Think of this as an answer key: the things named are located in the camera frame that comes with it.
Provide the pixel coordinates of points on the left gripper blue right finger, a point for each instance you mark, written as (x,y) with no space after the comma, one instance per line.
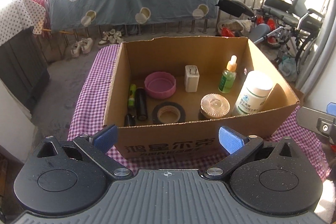
(240,149)

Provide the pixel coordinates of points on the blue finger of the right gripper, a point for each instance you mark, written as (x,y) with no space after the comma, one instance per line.
(331,109)
(316,121)

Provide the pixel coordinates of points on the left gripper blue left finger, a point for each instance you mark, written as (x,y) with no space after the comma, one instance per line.
(96,147)

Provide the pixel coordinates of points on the gold lidded round jar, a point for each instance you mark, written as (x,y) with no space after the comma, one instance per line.
(214,106)

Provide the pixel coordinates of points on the green glue stick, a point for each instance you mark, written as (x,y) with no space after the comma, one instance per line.
(131,96)

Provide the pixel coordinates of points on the black cylindrical battery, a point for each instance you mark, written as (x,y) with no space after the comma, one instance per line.
(141,104)

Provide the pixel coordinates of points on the white supplement bottle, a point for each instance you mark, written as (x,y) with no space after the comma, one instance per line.
(255,90)

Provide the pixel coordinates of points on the green dropper bottle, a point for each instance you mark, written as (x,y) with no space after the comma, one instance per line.
(228,75)

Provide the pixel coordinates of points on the black electrical tape roll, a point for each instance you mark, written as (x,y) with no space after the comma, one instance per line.
(168,112)

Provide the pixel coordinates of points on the white USB charger plug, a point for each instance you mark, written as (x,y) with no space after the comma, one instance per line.
(191,78)

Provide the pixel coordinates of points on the pink plastic lid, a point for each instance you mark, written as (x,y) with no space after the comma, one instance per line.
(160,85)

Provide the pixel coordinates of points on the purple checkered tablecloth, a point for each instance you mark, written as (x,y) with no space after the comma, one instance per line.
(90,109)

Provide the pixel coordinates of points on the brown cardboard box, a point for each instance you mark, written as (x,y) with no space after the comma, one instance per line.
(137,60)

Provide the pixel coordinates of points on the black wheelchair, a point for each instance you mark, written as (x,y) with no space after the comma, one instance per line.
(297,20)

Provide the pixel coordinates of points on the white sneakers on floor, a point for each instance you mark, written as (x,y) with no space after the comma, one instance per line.
(85,45)

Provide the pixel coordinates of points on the dark cabinet with dotted cloth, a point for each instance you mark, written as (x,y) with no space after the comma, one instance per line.
(23,67)

